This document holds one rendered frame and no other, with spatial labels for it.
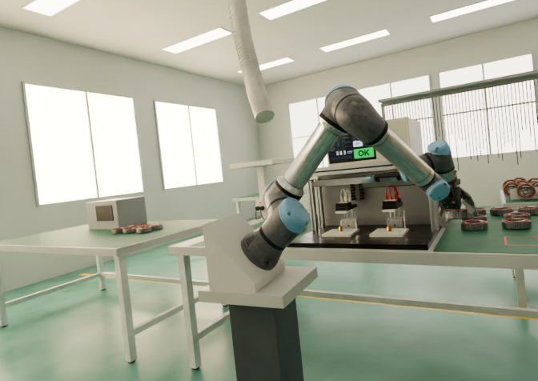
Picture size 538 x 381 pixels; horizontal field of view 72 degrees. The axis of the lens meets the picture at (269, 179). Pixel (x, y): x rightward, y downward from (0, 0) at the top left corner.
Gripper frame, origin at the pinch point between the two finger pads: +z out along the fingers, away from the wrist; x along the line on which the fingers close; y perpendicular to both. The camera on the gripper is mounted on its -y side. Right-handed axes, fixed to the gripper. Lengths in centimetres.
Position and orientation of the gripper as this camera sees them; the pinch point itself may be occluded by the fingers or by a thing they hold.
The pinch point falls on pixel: (459, 214)
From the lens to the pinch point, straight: 171.0
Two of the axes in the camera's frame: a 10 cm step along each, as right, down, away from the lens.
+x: 7.5, -0.6, -6.6
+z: 4.2, 8.1, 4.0
